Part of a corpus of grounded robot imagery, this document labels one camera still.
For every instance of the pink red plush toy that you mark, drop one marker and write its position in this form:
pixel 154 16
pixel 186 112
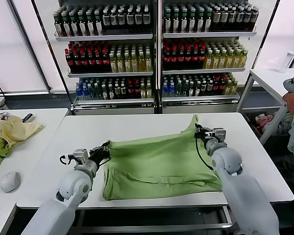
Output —
pixel 261 120

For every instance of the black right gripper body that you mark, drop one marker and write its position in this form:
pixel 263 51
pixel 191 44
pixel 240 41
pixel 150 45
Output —
pixel 207 134

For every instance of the grey storage bin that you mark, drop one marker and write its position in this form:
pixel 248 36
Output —
pixel 253 127

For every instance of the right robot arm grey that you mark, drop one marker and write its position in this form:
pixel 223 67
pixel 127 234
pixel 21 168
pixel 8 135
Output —
pixel 235 186

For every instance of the light green t-shirt red print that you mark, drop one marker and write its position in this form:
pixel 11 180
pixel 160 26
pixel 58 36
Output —
pixel 156 166

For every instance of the metal drink shelf rack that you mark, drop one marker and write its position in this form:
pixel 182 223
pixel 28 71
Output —
pixel 198 107
pixel 112 109

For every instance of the yellow juice bottle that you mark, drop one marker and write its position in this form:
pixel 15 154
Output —
pixel 134 64
pixel 228 62
pixel 242 62
pixel 149 93
pixel 227 90
pixel 233 90
pixel 207 62
pixel 221 62
pixel 149 64
pixel 127 64
pixel 142 93
pixel 214 62
pixel 112 64
pixel 235 62
pixel 141 64
pixel 119 64

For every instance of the tan label dark bottle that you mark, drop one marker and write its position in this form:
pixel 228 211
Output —
pixel 253 18
pixel 239 18
pixel 246 18
pixel 231 18
pixel 223 18
pixel 216 18

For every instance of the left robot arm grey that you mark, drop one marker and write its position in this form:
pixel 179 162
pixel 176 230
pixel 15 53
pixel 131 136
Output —
pixel 73 186

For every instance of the grey main table underframe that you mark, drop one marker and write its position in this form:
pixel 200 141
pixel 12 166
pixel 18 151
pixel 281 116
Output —
pixel 149 227

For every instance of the pale yellow garment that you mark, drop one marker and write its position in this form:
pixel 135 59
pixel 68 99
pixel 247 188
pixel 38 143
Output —
pixel 17 129

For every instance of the white side table right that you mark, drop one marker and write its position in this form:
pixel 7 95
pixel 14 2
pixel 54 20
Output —
pixel 272 125

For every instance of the white cap dark tea bottle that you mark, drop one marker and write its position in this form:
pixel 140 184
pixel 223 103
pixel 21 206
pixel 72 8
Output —
pixel 117 93
pixel 104 93
pixel 209 90
pixel 111 93
pixel 191 90
pixel 123 93
pixel 203 90
pixel 197 90

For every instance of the grey white cloth item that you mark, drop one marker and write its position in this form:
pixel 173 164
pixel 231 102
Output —
pixel 278 128

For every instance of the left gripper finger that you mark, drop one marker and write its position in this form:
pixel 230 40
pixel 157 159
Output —
pixel 108 154
pixel 106 145

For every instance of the red cap cola bottle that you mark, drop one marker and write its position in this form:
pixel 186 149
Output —
pixel 97 62
pixel 187 58
pixel 173 58
pixel 166 58
pixel 201 58
pixel 83 62
pixel 69 62
pixel 105 62
pixel 136 93
pixel 215 90
pixel 90 62
pixel 194 58
pixel 76 62
pixel 221 90
pixel 129 93
pixel 180 58

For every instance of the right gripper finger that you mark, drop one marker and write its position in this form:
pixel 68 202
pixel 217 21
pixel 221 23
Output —
pixel 200 128
pixel 201 136

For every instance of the small purple white tag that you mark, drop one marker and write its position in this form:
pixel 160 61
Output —
pixel 5 117

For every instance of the clear green label bottle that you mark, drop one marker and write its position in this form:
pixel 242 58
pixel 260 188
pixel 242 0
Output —
pixel 184 90
pixel 92 93
pixel 178 90
pixel 98 93

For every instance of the navy white striped object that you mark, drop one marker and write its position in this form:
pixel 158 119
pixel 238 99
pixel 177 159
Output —
pixel 28 118

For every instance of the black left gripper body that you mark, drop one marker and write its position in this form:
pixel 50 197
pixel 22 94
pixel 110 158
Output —
pixel 99 156

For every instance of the grey handheld controller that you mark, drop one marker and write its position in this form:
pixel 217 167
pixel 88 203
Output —
pixel 289 85

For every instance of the silver shelf board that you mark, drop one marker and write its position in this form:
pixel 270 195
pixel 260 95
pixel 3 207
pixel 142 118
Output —
pixel 112 101
pixel 103 38
pixel 198 99
pixel 110 74
pixel 208 35
pixel 203 71

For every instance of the blue label water bottle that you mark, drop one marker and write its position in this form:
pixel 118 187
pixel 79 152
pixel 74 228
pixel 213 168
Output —
pixel 171 90
pixel 79 93
pixel 86 93
pixel 165 90

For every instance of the white computer mouse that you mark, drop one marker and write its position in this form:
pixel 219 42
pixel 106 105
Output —
pixel 11 182

